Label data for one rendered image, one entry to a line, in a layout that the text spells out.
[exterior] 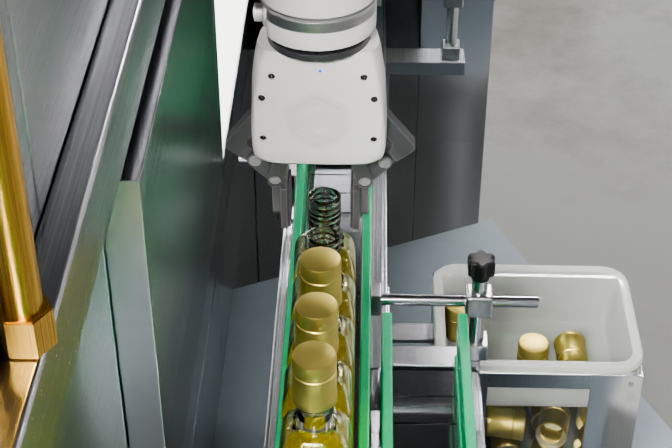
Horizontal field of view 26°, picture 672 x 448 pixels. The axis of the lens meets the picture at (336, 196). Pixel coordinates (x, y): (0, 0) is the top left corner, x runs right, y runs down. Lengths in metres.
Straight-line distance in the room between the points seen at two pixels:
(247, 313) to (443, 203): 0.54
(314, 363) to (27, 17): 0.40
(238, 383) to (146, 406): 0.78
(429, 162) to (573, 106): 1.53
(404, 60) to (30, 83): 1.25
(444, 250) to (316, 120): 1.08
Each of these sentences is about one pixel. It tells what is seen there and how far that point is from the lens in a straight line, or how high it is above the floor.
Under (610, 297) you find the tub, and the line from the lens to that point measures 1.72.
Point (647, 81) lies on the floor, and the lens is 4.03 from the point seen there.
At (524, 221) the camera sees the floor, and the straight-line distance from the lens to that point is 3.46.
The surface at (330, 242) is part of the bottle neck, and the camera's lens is 1.23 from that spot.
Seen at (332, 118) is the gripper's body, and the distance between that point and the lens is 1.07.
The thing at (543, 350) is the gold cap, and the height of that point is 0.98.
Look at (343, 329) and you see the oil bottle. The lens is 1.23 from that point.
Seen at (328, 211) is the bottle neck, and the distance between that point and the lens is 1.28.
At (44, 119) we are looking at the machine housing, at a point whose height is 1.61.
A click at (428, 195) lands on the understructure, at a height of 0.64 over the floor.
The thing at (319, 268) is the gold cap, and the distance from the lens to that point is 1.18.
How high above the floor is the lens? 2.07
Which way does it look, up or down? 36 degrees down
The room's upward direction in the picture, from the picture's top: straight up
